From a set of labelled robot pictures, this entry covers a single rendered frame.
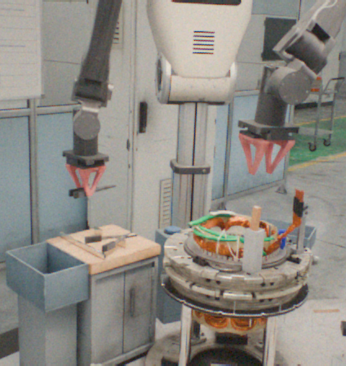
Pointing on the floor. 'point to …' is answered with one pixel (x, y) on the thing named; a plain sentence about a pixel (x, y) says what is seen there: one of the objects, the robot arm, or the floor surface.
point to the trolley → (319, 115)
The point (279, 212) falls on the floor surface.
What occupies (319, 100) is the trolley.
